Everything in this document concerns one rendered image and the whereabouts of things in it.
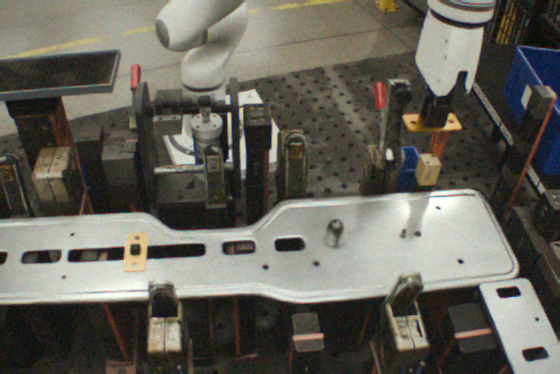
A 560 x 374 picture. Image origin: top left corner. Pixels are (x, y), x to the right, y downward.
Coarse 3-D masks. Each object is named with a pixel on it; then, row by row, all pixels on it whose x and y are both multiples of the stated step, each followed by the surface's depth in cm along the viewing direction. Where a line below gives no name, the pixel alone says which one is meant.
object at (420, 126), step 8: (408, 120) 76; (416, 120) 76; (424, 120) 76; (448, 120) 77; (456, 120) 76; (408, 128) 74; (416, 128) 75; (424, 128) 75; (432, 128) 75; (440, 128) 75; (448, 128) 75; (456, 128) 75
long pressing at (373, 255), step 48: (432, 192) 101; (0, 240) 89; (48, 240) 90; (96, 240) 90; (192, 240) 91; (240, 240) 92; (384, 240) 92; (432, 240) 93; (480, 240) 93; (0, 288) 82; (48, 288) 82; (96, 288) 83; (144, 288) 84; (192, 288) 84; (240, 288) 85; (288, 288) 85; (336, 288) 85; (384, 288) 85; (432, 288) 85
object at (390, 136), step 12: (396, 84) 90; (408, 84) 90; (396, 96) 88; (408, 96) 88; (384, 108) 94; (396, 108) 93; (384, 120) 94; (396, 120) 95; (384, 132) 95; (396, 132) 96; (384, 144) 96; (396, 144) 97; (384, 156) 98; (396, 156) 98
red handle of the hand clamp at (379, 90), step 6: (378, 84) 101; (378, 90) 101; (384, 90) 101; (378, 96) 101; (384, 96) 101; (378, 102) 101; (384, 102) 100; (378, 108) 101; (390, 150) 99; (390, 156) 98
